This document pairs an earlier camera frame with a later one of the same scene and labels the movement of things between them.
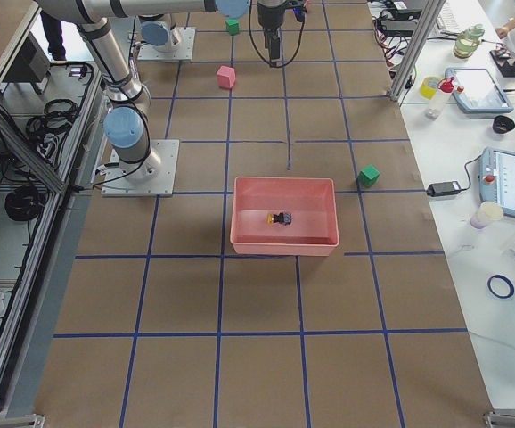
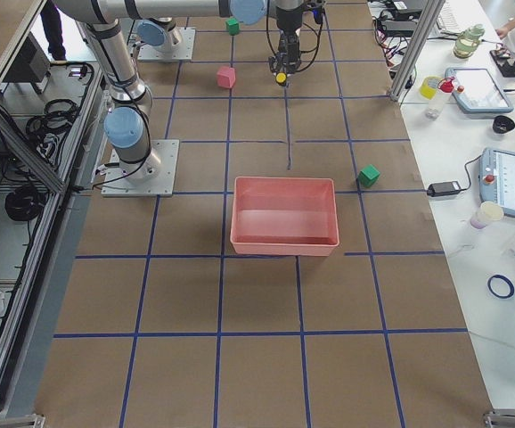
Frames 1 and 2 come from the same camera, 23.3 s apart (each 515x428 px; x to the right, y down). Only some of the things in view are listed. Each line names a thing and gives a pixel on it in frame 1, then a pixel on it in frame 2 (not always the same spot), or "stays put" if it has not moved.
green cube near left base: (232, 26) stays put
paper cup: (487, 211) stays put
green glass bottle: (468, 41) stays put
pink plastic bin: (312, 203) stays put
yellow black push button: (282, 218) → (281, 78)
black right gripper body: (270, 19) → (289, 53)
